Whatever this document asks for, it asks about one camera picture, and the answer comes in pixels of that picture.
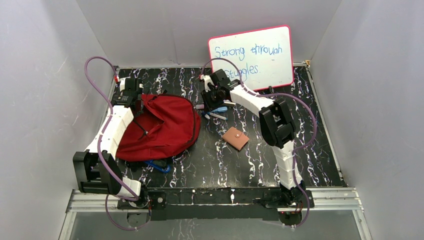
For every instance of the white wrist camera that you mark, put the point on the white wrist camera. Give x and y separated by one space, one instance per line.
125 84
208 83

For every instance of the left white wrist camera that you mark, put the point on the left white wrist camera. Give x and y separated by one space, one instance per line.
125 84

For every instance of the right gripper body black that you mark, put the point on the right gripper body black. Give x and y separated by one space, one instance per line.
212 99

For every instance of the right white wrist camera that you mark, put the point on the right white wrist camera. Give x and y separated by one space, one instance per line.
208 83

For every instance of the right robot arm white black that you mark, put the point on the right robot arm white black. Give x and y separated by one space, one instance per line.
276 126

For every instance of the whiteboard with pink frame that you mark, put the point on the whiteboard with pink frame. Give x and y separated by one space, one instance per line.
261 58

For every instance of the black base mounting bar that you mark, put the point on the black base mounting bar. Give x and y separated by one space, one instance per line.
217 203

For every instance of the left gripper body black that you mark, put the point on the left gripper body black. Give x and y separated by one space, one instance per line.
137 104

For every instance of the light blue correction tape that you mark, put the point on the light blue correction tape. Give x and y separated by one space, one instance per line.
221 109

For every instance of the red student backpack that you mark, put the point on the red student backpack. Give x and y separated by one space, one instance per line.
168 125

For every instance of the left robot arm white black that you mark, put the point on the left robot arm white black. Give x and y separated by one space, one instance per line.
95 168

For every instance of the blue white marker pen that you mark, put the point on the blue white marker pen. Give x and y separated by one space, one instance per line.
208 115

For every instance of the blue stapler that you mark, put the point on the blue stapler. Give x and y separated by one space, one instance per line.
160 165

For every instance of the aluminium frame rail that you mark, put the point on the aluminium frame rail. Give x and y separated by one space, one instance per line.
325 199

